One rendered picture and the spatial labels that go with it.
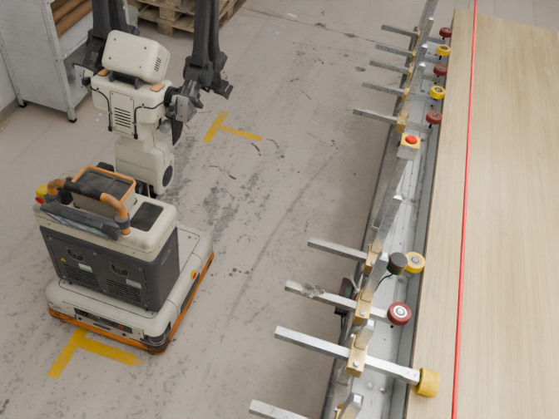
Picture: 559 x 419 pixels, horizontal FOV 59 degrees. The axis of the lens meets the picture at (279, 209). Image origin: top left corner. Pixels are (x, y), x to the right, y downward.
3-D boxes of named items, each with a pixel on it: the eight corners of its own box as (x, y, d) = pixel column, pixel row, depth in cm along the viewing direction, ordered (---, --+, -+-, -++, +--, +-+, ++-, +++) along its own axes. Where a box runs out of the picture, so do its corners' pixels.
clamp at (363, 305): (351, 322, 178) (354, 315, 174) (358, 292, 187) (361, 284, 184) (366, 327, 178) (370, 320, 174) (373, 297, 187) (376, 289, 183)
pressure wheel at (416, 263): (405, 287, 194) (414, 270, 186) (393, 272, 198) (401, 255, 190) (420, 279, 198) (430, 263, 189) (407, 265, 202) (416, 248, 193)
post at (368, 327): (332, 391, 181) (363, 325, 146) (334, 382, 183) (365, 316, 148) (341, 393, 180) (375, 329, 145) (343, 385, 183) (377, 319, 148)
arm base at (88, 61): (70, 65, 198) (96, 72, 196) (76, 46, 199) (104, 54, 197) (81, 73, 207) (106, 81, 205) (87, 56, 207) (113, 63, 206)
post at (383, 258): (347, 329, 196) (378, 257, 161) (348, 322, 198) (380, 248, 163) (355, 332, 195) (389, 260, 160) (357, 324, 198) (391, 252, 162)
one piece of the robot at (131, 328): (143, 340, 232) (141, 331, 226) (65, 312, 237) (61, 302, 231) (145, 336, 233) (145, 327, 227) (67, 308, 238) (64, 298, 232)
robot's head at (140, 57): (147, 80, 184) (158, 40, 182) (96, 65, 186) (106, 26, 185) (162, 87, 198) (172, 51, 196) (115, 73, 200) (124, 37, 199)
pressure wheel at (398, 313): (379, 332, 179) (388, 316, 171) (383, 314, 185) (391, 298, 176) (401, 339, 178) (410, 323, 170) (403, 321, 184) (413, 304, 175)
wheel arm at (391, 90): (360, 87, 285) (363, 81, 281) (362, 84, 287) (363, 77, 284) (435, 107, 280) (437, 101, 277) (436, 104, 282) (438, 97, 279)
